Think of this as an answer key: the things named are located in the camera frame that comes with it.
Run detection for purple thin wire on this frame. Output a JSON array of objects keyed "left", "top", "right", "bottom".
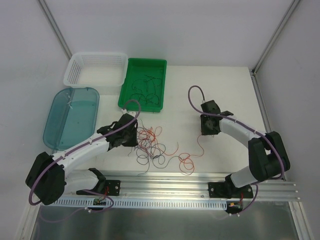
[{"left": 127, "top": 118, "right": 167, "bottom": 177}]

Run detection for black thin wire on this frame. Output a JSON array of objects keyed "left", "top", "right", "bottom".
[
  {"left": 131, "top": 73, "right": 163, "bottom": 101},
  {"left": 129, "top": 92, "right": 161, "bottom": 107}
]

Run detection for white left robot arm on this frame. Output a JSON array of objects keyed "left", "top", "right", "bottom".
[{"left": 25, "top": 113, "right": 138, "bottom": 206}]

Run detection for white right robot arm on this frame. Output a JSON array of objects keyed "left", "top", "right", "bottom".
[{"left": 200, "top": 100, "right": 291, "bottom": 199}]

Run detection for green plastic tray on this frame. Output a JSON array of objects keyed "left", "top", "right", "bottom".
[{"left": 117, "top": 58, "right": 167, "bottom": 113}]

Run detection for teal transparent plastic bin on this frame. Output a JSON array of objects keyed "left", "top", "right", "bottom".
[{"left": 42, "top": 87, "right": 100, "bottom": 151}]

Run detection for white perforated plastic basket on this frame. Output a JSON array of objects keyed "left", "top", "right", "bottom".
[{"left": 63, "top": 52, "right": 128, "bottom": 88}]

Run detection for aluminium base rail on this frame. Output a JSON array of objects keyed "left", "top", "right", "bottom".
[{"left": 102, "top": 170, "right": 302, "bottom": 202}]

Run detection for white slotted cable duct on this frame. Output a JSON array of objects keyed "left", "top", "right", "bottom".
[{"left": 51, "top": 197, "right": 227, "bottom": 211}]

